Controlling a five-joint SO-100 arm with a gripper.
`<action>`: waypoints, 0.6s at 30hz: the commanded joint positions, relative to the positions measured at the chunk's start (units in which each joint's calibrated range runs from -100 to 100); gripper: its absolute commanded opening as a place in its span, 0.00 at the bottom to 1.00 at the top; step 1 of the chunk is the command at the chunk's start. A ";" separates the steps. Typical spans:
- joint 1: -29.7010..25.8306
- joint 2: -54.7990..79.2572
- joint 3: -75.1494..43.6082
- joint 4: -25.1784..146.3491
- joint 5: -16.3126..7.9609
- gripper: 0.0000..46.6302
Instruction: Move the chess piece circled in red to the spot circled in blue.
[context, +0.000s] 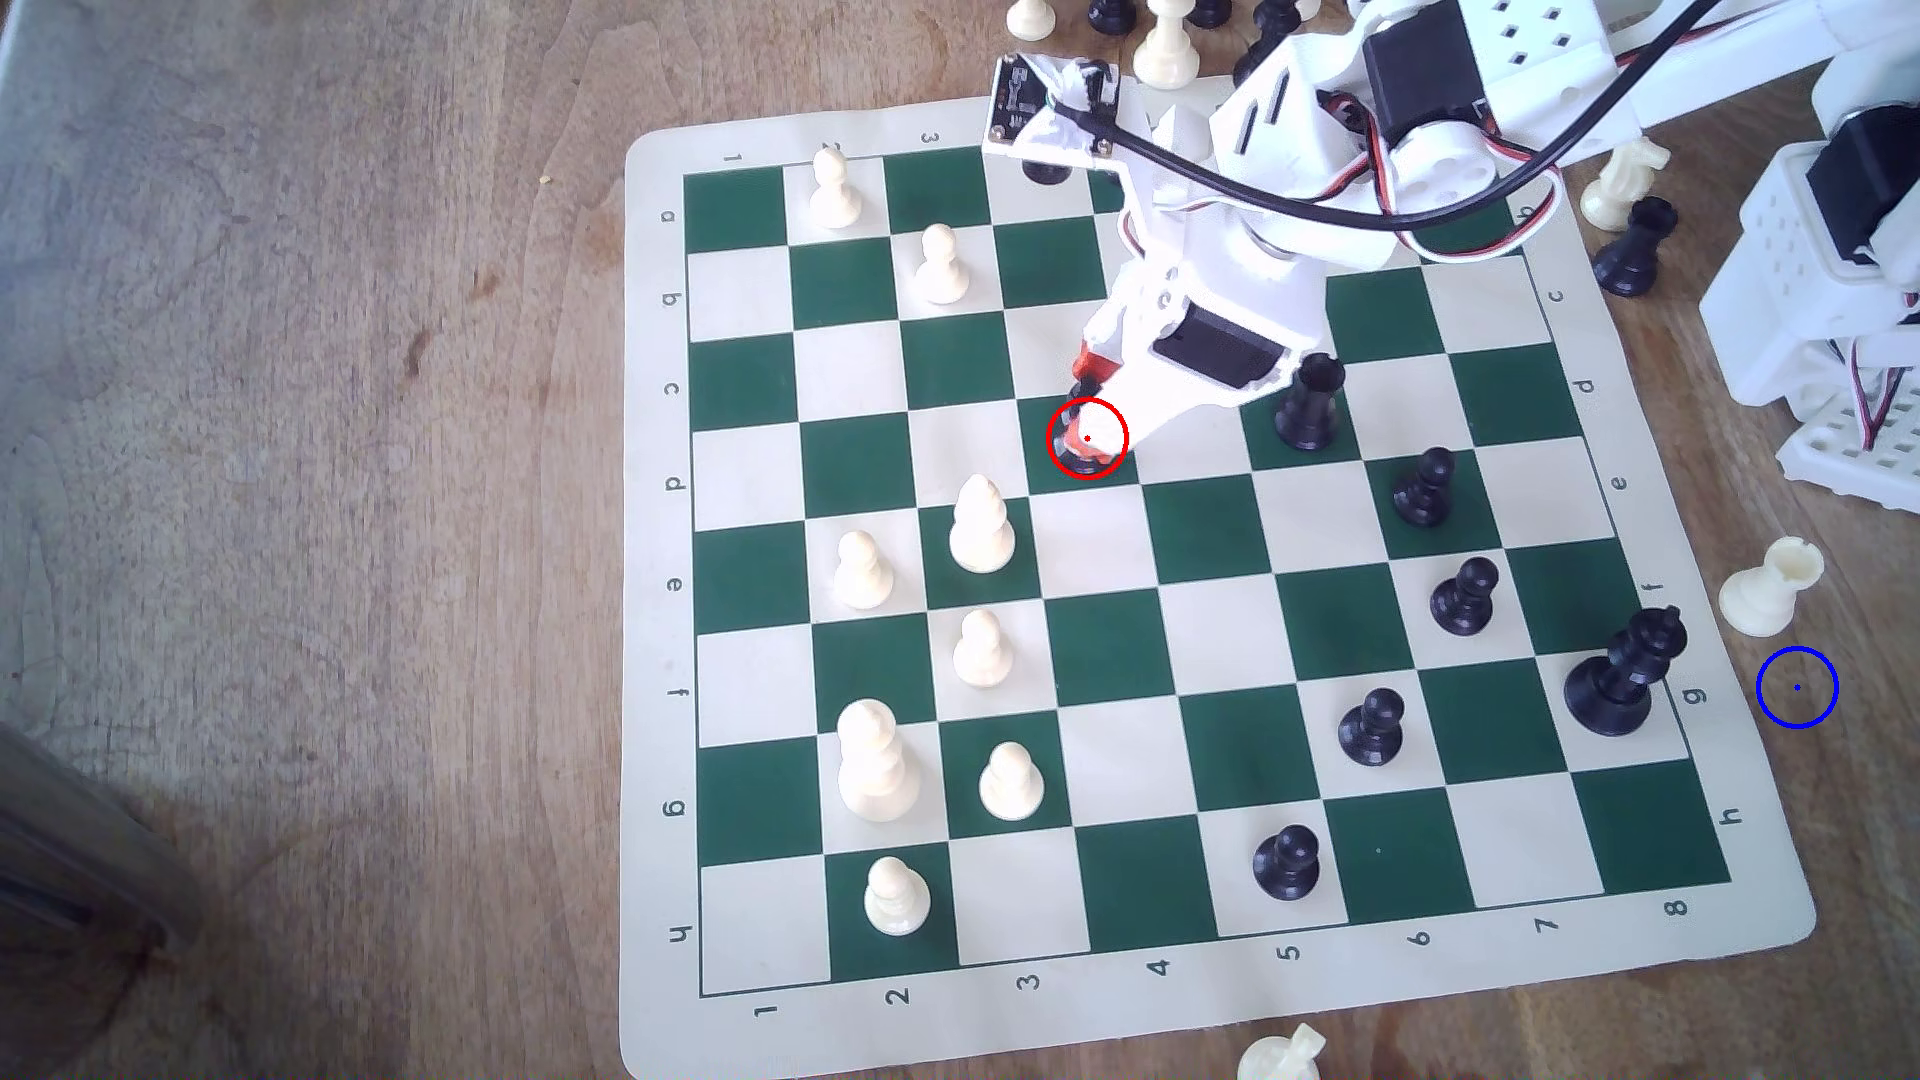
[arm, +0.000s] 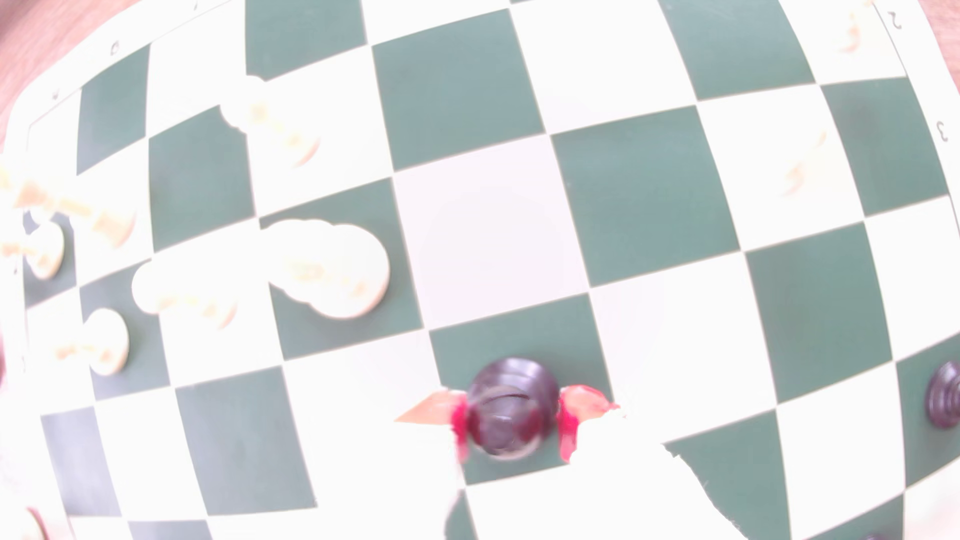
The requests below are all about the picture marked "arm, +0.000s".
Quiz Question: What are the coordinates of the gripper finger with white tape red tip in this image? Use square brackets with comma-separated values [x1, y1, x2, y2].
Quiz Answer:
[384, 387, 471, 540]
[556, 384, 751, 540]

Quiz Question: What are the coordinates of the black chess pawn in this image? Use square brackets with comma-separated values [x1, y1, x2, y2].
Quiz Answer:
[465, 357, 561, 460]

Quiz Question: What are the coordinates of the large white chess piece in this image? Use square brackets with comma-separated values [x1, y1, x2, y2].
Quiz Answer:
[261, 218, 392, 321]

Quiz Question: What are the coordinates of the black chess piece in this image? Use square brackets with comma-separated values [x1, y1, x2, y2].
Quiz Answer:
[924, 360, 960, 430]

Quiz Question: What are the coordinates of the white chess pawn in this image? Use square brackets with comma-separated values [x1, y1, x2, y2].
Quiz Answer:
[0, 220, 67, 282]
[54, 308, 131, 377]

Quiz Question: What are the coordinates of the green and white chessboard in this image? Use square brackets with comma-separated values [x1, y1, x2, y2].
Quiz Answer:
[0, 0, 960, 540]

